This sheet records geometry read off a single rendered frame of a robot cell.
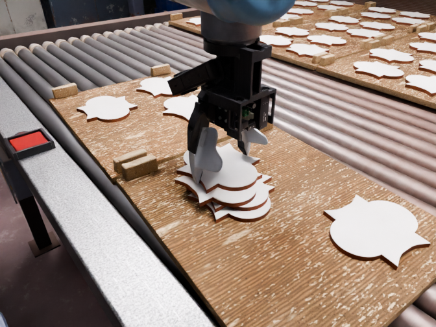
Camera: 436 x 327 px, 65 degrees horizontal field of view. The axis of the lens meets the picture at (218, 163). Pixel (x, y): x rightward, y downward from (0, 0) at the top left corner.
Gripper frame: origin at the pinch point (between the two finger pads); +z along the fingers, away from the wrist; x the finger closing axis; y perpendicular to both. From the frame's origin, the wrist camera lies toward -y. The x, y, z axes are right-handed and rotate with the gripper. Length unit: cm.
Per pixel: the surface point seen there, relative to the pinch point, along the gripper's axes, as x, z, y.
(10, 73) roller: -6, 5, -85
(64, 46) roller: 19, 5, -104
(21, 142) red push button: -19.1, 4.0, -37.4
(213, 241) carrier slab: -10.2, 3.4, 9.1
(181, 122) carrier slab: 8.6, 3.4, -20.6
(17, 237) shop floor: -19, 97, -126
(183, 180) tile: -6.4, 0.8, -1.4
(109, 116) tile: -1.8, 2.5, -32.6
